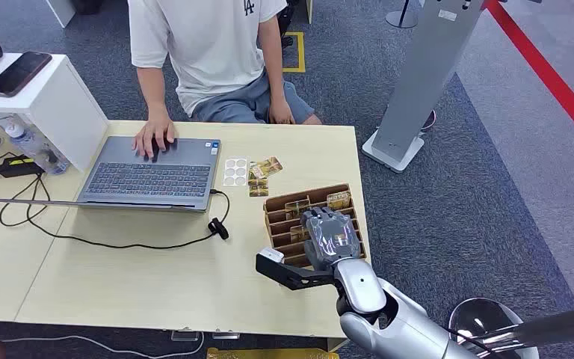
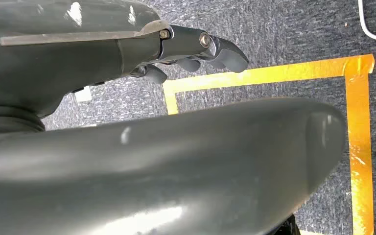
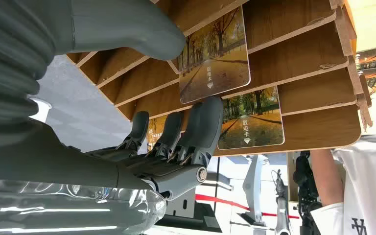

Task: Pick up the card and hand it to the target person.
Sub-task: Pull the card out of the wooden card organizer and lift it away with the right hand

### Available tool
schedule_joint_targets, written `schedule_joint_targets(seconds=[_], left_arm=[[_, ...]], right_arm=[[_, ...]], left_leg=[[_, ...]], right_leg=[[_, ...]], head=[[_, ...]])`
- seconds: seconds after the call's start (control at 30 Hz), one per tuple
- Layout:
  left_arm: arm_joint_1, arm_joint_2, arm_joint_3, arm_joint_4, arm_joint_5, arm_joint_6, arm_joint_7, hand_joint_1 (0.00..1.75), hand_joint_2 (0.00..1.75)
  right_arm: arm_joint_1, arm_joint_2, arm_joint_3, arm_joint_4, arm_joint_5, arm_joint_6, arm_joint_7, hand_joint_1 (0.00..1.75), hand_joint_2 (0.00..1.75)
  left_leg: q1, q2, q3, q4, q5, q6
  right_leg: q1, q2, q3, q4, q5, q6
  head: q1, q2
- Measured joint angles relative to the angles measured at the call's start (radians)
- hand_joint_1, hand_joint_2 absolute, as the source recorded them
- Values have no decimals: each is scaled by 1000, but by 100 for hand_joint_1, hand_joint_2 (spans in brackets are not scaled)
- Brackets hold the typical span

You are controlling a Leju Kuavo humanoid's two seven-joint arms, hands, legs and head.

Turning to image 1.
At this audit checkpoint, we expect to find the shiny chrome round dome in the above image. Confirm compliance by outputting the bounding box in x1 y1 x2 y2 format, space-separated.
447 297 541 359

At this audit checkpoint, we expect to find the long black laptop cable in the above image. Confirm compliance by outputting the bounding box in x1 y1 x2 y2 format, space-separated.
0 171 232 251

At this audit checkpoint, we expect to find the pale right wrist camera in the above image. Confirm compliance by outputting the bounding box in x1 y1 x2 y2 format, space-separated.
259 247 286 264

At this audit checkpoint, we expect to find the white round sticker sheet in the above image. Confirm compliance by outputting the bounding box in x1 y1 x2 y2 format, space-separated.
222 156 250 188

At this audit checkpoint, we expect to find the grey kiosk stand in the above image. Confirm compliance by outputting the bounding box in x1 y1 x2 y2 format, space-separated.
361 0 489 175

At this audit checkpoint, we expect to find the black smartphone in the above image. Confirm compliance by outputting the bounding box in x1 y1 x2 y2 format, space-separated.
0 51 54 99

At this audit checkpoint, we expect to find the round grey stanchion base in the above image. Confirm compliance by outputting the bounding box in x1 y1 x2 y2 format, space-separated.
385 0 420 30

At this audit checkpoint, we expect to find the black cable strap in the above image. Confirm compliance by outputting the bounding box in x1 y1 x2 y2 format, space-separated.
207 217 230 242

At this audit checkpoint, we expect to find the white floor cable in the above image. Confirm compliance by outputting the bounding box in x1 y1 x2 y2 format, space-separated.
0 331 206 359

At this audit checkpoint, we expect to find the grey laptop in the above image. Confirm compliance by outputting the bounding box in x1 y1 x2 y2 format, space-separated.
0 135 222 215

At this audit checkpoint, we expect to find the black camera bracket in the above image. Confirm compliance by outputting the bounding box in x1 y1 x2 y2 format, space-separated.
255 252 341 292

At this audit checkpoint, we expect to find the person's right hand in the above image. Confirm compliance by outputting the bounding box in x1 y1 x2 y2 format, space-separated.
132 117 178 163

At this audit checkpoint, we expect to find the black power adapter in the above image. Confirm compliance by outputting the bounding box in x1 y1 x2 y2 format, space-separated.
0 154 46 179

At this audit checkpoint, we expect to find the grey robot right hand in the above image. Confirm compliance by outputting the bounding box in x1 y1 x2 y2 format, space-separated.
300 206 362 271

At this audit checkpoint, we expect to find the black chair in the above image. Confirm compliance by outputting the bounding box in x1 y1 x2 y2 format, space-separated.
276 0 301 51

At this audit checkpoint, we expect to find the white cabinet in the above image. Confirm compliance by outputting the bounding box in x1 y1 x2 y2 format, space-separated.
44 0 78 28

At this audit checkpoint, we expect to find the person's left hand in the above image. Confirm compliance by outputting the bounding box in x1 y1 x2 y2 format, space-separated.
268 99 297 126

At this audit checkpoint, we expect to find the brown wooden card holder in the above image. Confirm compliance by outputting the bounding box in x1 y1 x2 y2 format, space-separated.
262 182 368 269

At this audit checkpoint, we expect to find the person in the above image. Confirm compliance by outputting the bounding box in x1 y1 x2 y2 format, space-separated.
127 0 323 162

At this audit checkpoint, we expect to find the white shelf box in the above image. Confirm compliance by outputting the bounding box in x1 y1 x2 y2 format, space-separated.
0 52 110 173

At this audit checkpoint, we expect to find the clear plastic water bottle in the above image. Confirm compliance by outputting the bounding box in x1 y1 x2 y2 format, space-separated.
3 121 70 177

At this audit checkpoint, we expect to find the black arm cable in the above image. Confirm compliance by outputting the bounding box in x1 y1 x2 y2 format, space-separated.
442 325 491 359

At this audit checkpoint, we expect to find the dark blurred rod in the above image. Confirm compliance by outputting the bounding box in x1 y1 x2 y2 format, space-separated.
465 301 574 349

